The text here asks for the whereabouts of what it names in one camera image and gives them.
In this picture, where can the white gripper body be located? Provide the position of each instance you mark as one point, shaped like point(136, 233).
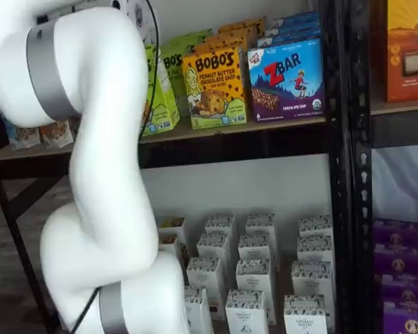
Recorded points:
point(132, 10)

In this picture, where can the green Bobo's apple pie box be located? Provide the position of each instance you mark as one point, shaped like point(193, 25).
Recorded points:
point(181, 47)
point(198, 35)
point(162, 111)
point(172, 64)

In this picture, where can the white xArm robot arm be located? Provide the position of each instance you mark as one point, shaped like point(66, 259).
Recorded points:
point(101, 174)

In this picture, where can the yellow Bobo's peanut butter box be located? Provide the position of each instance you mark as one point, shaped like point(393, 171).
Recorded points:
point(233, 33)
point(212, 90)
point(223, 43)
point(242, 23)

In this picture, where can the blue purple Zbar box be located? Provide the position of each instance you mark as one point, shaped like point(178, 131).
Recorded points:
point(296, 18)
point(289, 37)
point(292, 28)
point(285, 83)

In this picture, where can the particle board shelf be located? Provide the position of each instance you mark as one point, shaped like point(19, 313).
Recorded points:
point(251, 121)
point(400, 106)

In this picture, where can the black metal shelf rack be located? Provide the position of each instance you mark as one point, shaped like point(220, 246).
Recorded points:
point(230, 149)

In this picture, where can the yellow label granola box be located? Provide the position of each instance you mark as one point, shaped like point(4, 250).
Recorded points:
point(172, 226)
point(168, 241)

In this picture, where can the large orange snack box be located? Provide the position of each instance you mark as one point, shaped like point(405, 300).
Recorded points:
point(409, 52)

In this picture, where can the purple snack box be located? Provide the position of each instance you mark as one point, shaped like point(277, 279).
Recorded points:
point(397, 231)
point(398, 261)
point(409, 320)
point(407, 290)

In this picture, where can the cranberry pecan granola bag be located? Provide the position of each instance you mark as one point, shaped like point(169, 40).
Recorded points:
point(57, 132)

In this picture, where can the pumpkin cinnamon granola bag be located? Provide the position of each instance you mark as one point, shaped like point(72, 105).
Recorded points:
point(24, 135)

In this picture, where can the white patterned carton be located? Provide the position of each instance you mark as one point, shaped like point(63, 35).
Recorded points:
point(260, 222)
point(316, 247)
point(254, 245)
point(304, 316)
point(220, 224)
point(245, 313)
point(253, 275)
point(205, 275)
point(213, 243)
point(196, 309)
point(315, 224)
point(313, 278)

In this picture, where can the white patterned cartons group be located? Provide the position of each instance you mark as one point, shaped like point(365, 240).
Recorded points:
point(285, 250)

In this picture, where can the white teal plastic sheet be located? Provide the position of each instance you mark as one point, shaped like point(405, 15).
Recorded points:
point(400, 181)

